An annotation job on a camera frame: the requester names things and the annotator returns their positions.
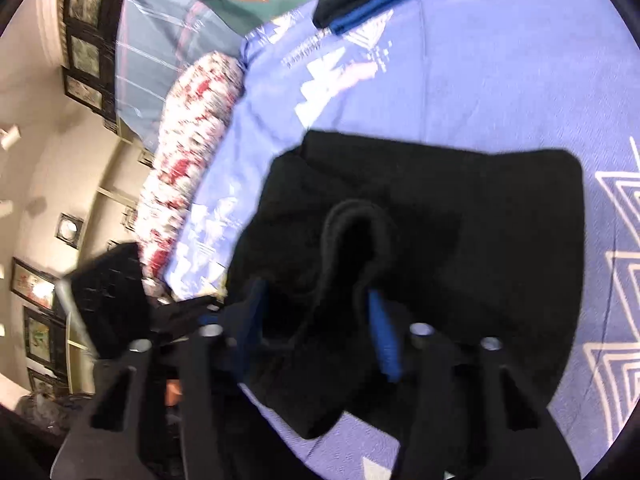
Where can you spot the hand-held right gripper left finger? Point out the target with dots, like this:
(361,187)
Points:
(255,312)

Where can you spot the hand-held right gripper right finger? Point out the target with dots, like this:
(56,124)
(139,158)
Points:
(386,342)

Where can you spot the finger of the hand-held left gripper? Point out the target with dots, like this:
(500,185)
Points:
(185,312)

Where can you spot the black pants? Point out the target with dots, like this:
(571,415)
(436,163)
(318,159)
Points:
(450,220)

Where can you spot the floral pillow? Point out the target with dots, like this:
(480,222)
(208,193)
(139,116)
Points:
(190,150)

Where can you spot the blue-grey plaid sheet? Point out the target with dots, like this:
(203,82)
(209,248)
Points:
(155,60)

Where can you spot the dark framed picture panel screen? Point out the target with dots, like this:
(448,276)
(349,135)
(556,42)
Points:
(85,35)

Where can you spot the purple printed bed sheet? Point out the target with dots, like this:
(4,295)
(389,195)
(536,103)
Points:
(475,85)

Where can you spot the framed wall picture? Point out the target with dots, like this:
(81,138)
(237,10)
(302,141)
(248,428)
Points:
(35,285)
(42,340)

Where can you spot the small framed wall plate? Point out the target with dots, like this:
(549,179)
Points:
(69,230)

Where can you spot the white wall fixture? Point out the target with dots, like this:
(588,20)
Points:
(9,137)

